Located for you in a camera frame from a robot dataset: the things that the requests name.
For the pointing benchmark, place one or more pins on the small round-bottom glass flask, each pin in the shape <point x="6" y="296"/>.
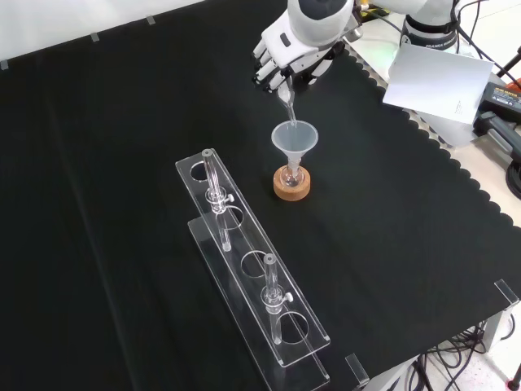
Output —
<point x="291" y="178"/>

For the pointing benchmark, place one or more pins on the translucent plastic funnel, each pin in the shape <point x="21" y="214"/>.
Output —
<point x="294" y="142"/>

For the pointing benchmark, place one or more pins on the clear acrylic edge clip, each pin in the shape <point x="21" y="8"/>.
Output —
<point x="506" y="292"/>
<point x="356" y="368"/>

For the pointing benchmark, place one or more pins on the black and grey clamp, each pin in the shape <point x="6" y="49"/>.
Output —
<point x="498" y="130"/>

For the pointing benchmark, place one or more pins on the clear glass weighing funnel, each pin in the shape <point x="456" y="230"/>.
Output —
<point x="288" y="102"/>

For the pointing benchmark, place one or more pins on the black power supply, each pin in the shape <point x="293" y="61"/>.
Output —
<point x="504" y="97"/>

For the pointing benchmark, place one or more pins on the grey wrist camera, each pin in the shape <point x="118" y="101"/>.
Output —
<point x="354" y="32"/>

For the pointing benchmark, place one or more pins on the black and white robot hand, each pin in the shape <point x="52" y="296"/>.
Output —
<point x="285" y="45"/>

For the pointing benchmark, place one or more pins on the yellow stop button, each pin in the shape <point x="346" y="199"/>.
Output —
<point x="365" y="7"/>

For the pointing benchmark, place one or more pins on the clear acrylic funnel stand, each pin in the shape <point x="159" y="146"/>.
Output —
<point x="252" y="281"/>

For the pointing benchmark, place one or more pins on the black bench cloth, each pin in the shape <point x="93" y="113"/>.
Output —
<point x="102" y="224"/>

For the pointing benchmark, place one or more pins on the white paper sheet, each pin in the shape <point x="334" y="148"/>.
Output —
<point x="439" y="83"/>

